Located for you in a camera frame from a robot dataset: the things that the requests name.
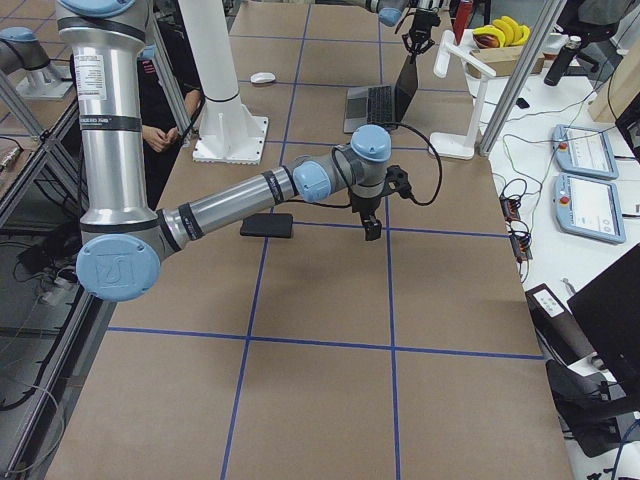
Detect aluminium frame post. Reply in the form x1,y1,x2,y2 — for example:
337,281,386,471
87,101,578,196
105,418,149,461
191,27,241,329
478,0,566,157

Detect red bottle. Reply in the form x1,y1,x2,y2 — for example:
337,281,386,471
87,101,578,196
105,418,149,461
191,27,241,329
453,0,473,45

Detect yellow bananas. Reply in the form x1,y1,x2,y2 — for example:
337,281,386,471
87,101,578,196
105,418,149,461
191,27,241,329
472,16,531,49

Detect cardboard box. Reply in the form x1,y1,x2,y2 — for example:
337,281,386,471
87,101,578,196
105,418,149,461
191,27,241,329
467,46,545,78

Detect seated person's hands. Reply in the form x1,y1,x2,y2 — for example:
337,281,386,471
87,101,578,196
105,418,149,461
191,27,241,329
142,125,180,153

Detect black mouse pad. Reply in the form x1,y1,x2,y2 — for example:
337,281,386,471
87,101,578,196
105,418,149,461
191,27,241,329
239,213,293,238

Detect far blue teach pendant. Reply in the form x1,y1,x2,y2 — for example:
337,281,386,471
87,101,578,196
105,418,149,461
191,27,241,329
552,124,619,180

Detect white computer mouse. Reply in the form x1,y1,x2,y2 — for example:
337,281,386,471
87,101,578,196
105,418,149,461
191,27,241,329
250,72,276,85

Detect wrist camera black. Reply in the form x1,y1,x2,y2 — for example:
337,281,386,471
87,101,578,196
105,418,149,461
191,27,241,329
385,165,413,199

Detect blue teach pendant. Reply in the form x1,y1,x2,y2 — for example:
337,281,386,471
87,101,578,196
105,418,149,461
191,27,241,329
553,173,626,245
552,124,619,180

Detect black water bottle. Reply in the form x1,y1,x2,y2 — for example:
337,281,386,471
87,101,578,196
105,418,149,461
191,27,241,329
544,35,582,86

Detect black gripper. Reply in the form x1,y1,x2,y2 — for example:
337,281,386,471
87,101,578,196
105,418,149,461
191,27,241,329
402,9,440,64
349,188,382,241

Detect white camera post with base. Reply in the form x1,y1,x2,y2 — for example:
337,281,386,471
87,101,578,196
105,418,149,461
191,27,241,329
179,0,269,165

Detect grey laptop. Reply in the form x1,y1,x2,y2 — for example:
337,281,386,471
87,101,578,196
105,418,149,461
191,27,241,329
343,56,418,134

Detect black monitor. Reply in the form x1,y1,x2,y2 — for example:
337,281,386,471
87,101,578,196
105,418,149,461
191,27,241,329
569,246,639,393

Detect near blue teach pendant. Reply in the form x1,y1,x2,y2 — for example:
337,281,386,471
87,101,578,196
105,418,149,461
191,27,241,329
553,173,626,245

